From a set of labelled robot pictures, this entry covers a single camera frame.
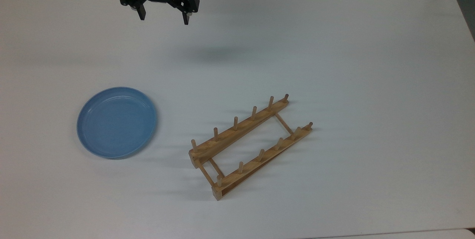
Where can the blue round plate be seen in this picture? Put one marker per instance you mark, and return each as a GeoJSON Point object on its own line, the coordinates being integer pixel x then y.
{"type": "Point", "coordinates": [116, 122]}

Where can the wooden plate rack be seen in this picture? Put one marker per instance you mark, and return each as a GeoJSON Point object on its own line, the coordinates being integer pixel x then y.
{"type": "Point", "coordinates": [237, 135]}

